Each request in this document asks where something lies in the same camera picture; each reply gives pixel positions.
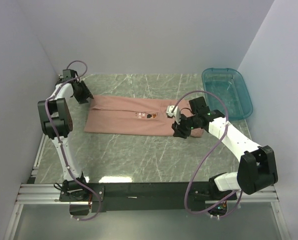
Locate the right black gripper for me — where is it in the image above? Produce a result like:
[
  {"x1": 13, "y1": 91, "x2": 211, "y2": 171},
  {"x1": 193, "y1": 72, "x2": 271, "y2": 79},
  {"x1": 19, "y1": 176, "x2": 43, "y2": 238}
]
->
[{"x1": 172, "y1": 112, "x2": 199, "y2": 139}]

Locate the pink printed t shirt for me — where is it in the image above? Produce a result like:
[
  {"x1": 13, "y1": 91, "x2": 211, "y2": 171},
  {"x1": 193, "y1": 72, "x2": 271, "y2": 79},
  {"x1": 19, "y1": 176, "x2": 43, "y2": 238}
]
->
[{"x1": 83, "y1": 94, "x2": 204, "y2": 139}]

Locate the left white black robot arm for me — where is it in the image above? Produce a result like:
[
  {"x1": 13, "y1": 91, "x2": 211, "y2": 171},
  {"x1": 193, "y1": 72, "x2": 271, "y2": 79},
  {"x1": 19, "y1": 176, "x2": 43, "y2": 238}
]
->
[{"x1": 37, "y1": 68, "x2": 93, "y2": 201}]

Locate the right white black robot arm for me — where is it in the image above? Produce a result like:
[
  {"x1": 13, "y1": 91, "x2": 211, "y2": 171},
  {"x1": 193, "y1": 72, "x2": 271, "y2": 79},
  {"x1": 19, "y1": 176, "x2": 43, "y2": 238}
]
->
[{"x1": 166, "y1": 97, "x2": 278, "y2": 200}]

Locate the teal transparent plastic bin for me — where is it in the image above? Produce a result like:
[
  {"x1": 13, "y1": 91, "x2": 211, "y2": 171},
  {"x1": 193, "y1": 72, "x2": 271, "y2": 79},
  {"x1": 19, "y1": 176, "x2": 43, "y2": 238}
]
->
[{"x1": 202, "y1": 68, "x2": 253, "y2": 121}]

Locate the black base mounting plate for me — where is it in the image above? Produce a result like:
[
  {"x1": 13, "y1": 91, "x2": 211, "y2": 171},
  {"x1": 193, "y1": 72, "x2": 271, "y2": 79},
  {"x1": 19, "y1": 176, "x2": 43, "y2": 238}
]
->
[{"x1": 59, "y1": 181, "x2": 237, "y2": 213}]

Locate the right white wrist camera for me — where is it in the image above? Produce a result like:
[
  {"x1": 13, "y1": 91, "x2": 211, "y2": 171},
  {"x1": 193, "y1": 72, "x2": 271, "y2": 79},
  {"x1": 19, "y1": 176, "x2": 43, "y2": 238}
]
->
[{"x1": 166, "y1": 105, "x2": 181, "y2": 124}]

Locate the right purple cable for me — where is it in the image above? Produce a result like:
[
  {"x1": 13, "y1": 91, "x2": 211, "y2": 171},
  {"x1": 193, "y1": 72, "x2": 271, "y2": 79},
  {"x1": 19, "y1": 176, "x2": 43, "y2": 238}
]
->
[{"x1": 167, "y1": 90, "x2": 243, "y2": 216}]

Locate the purple cable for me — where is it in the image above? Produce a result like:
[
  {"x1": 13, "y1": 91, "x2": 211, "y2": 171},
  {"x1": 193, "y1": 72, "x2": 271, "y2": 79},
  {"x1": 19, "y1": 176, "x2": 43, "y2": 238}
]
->
[
  {"x1": 45, "y1": 60, "x2": 103, "y2": 222},
  {"x1": 167, "y1": 90, "x2": 243, "y2": 216}
]

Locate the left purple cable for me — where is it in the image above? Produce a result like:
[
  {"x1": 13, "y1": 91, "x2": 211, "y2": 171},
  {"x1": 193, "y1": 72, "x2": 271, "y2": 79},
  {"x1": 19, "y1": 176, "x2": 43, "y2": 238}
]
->
[{"x1": 45, "y1": 60, "x2": 103, "y2": 222}]

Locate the aluminium frame rail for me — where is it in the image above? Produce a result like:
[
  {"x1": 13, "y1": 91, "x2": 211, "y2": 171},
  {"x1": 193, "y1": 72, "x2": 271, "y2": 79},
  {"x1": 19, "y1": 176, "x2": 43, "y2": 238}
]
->
[{"x1": 15, "y1": 184, "x2": 280, "y2": 205}]

